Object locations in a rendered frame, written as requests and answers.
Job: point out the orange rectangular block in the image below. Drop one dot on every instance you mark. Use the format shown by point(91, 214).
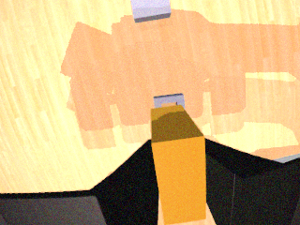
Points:
point(179, 155)

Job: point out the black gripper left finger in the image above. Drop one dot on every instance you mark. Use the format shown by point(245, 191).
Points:
point(128, 196)

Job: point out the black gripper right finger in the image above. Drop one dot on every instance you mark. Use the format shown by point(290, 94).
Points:
point(242, 189)

